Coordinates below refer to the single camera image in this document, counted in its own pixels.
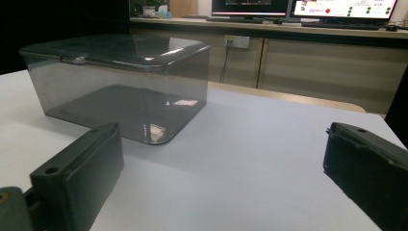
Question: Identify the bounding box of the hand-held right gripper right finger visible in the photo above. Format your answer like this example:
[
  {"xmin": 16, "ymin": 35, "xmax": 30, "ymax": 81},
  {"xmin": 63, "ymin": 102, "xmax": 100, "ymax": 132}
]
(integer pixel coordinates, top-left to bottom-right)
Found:
[{"xmin": 322, "ymin": 121, "xmax": 408, "ymax": 231}]

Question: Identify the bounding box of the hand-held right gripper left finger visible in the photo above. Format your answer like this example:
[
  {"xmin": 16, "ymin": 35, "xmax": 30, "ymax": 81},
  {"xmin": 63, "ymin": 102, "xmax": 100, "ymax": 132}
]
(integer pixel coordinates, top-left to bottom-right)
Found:
[{"xmin": 23, "ymin": 122, "xmax": 125, "ymax": 231}]

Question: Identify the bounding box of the transparent grey lidded storage box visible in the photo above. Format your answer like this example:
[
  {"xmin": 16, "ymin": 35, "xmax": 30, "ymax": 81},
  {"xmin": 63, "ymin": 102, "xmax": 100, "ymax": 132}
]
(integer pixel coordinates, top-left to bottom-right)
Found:
[{"xmin": 18, "ymin": 33, "xmax": 212, "ymax": 146}]

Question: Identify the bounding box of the long wooden counter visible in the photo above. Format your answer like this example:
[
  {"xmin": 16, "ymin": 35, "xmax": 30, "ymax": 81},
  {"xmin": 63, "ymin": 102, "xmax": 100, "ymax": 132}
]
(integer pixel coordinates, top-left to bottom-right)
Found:
[{"xmin": 129, "ymin": 17, "xmax": 408, "ymax": 116}]

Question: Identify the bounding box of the white table mat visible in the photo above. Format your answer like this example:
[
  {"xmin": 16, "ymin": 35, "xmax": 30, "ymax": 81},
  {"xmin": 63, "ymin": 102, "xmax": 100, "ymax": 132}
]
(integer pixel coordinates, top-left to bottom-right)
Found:
[{"xmin": 0, "ymin": 69, "xmax": 406, "ymax": 231}]

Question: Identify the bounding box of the black keyboard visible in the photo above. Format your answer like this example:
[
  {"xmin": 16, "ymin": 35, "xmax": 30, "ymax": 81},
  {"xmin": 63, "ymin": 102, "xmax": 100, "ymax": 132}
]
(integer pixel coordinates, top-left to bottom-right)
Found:
[
  {"xmin": 300, "ymin": 21, "xmax": 381, "ymax": 32},
  {"xmin": 205, "ymin": 16, "xmax": 266, "ymax": 24}
]

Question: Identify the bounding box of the black curtain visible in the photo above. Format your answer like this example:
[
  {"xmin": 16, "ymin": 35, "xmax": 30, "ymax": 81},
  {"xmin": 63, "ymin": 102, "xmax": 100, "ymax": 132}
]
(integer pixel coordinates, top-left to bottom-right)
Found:
[{"xmin": 0, "ymin": 0, "xmax": 131, "ymax": 75}]

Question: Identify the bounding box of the bright-screen monitor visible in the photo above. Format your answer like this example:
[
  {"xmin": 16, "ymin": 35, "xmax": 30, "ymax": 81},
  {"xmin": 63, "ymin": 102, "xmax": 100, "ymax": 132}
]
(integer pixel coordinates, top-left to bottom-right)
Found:
[{"xmin": 290, "ymin": 0, "xmax": 399, "ymax": 20}]

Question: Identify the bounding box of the light blue tissue box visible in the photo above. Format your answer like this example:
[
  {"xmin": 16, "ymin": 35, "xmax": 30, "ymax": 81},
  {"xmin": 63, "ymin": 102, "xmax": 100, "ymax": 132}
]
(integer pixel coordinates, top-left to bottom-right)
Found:
[{"xmin": 155, "ymin": 4, "xmax": 173, "ymax": 19}]

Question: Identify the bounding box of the dark-screen monitor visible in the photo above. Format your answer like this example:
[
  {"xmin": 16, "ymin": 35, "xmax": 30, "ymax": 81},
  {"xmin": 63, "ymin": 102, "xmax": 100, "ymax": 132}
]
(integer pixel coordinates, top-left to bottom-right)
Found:
[{"xmin": 211, "ymin": 0, "xmax": 291, "ymax": 18}]

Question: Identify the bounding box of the white wall socket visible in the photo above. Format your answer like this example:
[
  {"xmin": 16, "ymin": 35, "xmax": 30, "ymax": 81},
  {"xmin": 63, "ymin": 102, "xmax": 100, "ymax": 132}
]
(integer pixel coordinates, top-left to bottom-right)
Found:
[{"xmin": 224, "ymin": 34, "xmax": 251, "ymax": 50}]

